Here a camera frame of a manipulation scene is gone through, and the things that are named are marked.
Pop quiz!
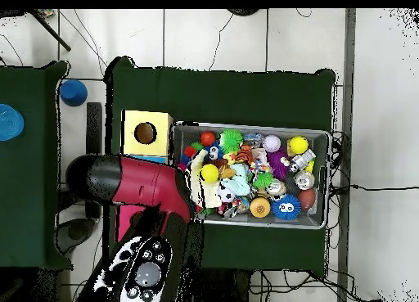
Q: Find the blue spiky toy with eyes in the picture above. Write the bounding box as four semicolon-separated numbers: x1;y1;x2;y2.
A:
270;193;302;222

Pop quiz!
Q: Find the wooden box with three holes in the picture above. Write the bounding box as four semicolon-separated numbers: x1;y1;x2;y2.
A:
115;109;173;244

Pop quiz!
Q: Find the shallow metal mesh bin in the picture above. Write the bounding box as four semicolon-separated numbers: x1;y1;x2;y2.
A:
171;120;331;230

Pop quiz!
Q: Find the yellow tennis ball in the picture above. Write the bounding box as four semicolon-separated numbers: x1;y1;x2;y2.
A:
200;163;219;184

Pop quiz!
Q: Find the orange red ball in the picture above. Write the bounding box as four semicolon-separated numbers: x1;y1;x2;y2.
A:
200;130;217;148

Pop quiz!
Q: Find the green spiky ball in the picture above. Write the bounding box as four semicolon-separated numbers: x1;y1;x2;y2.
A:
219;128;245;154

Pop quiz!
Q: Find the cream muslin cloth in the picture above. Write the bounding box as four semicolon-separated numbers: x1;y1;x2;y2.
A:
189;148;224;210

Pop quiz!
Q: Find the orange striped tiger plush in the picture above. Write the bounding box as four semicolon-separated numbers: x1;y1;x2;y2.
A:
230;143;254;165

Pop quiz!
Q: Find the light teal muslin cloth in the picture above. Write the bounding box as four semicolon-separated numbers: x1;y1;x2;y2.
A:
220;163;251;197

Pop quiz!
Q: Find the white baseball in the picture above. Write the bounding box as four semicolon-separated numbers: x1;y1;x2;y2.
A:
262;134;282;153

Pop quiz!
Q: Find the dark green table cloth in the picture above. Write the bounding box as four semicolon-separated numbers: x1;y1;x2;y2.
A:
0;61;74;272
102;56;338;278

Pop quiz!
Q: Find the toy hamburger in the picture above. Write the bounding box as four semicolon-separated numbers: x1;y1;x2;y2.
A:
249;196;272;219

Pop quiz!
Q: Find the purple spiky toy with eyes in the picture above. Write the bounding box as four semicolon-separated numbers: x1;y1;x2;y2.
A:
265;146;291;181

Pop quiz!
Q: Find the yellow smiley ball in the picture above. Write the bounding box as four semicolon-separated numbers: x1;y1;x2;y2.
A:
287;135;309;155

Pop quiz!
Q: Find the dark grey round seat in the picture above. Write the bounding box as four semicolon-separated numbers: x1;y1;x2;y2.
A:
56;217;97;254

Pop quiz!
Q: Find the blue plastic cup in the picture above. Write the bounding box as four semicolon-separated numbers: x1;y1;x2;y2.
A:
59;79;88;107

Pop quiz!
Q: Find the black round stand base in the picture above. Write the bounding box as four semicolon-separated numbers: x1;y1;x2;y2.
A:
227;8;261;17

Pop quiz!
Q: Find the black pole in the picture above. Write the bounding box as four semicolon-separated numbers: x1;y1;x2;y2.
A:
30;10;72;52

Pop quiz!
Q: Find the blue round lid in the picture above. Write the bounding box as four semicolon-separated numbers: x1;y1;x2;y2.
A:
0;103;25;142

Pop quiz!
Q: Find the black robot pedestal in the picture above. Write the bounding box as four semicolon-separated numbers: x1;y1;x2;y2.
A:
202;267;253;302

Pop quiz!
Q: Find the black floor cable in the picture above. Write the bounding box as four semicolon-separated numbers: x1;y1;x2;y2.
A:
349;183;419;192

